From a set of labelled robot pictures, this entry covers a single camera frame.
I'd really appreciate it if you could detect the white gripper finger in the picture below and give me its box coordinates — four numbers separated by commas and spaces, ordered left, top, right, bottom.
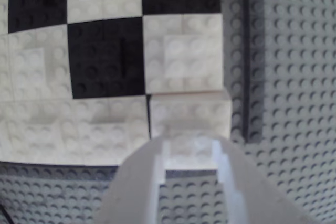
212, 135, 318, 224
94, 137, 166, 224

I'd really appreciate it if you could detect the grey studded lego baseplate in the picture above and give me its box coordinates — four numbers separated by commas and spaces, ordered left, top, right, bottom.
0, 0, 336, 224

